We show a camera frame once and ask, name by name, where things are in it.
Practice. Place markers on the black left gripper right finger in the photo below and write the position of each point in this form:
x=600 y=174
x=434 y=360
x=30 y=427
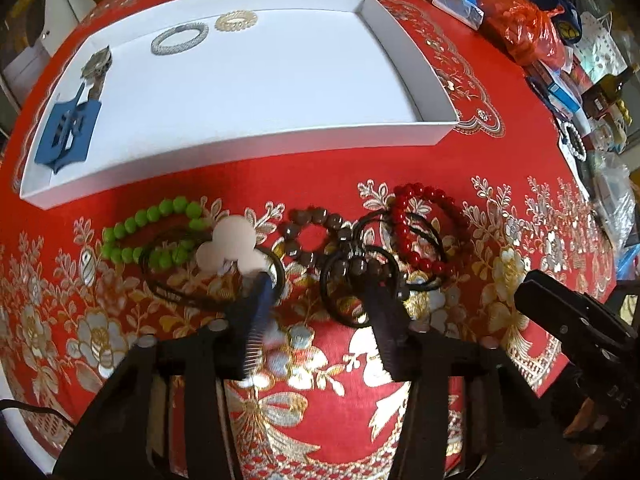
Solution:
x=505 y=432

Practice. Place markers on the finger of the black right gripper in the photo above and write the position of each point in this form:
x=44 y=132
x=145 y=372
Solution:
x=547 y=302

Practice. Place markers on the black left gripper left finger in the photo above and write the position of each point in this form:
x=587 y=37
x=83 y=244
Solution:
x=113 y=439

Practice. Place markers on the black hair tie white flower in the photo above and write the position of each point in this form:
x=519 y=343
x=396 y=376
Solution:
x=233 y=241

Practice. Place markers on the blue plastic hair claw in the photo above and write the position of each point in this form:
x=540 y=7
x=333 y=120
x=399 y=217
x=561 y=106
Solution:
x=67 y=133

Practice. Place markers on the silver metal wristwatch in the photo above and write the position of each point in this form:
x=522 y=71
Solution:
x=94 y=72

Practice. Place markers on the person right hand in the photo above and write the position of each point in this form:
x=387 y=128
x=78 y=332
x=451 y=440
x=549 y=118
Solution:
x=588 y=422

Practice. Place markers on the red floral tablecloth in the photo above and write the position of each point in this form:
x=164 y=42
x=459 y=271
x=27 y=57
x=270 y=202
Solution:
x=323 y=405

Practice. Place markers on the orange plastic bag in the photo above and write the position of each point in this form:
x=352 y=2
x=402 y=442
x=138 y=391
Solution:
x=524 y=31

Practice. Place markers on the white shallow tray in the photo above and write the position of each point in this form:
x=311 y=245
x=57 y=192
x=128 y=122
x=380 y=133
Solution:
x=195 y=83

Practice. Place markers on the white jacket on chair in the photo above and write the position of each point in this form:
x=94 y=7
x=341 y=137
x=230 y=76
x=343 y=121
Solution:
x=30 y=41

